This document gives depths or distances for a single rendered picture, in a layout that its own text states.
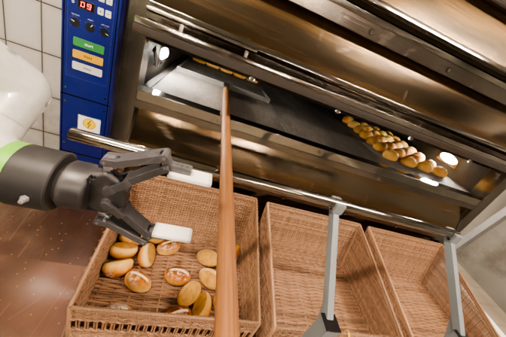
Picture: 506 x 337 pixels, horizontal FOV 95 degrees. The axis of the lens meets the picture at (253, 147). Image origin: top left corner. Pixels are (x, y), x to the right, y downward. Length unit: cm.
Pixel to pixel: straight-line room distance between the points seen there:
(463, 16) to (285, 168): 86
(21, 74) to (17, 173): 16
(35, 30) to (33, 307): 85
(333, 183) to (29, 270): 121
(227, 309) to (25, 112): 43
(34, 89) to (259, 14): 65
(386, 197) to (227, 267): 115
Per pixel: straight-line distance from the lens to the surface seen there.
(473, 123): 142
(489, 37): 130
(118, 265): 102
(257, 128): 96
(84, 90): 101
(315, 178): 115
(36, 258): 116
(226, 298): 35
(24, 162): 45
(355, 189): 129
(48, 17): 104
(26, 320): 105
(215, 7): 87
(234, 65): 73
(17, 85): 52
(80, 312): 88
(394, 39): 105
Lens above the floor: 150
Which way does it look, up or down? 24 degrees down
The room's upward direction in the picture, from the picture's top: 23 degrees clockwise
